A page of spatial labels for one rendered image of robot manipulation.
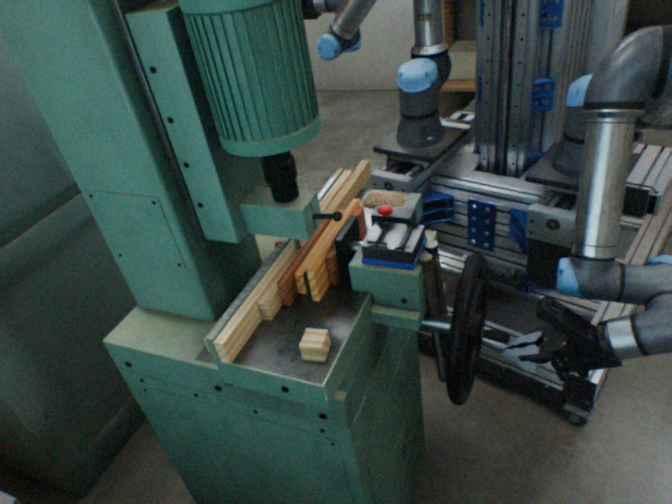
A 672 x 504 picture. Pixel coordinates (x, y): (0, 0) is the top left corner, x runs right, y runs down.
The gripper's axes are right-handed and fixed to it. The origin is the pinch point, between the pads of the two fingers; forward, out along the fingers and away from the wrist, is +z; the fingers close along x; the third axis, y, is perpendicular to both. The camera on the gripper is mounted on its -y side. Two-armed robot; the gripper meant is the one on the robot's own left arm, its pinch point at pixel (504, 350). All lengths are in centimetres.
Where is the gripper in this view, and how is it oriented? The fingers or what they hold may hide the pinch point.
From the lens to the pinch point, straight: 114.8
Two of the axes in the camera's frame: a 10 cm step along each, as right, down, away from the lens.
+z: -7.2, 3.0, 6.3
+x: 3.8, -5.9, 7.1
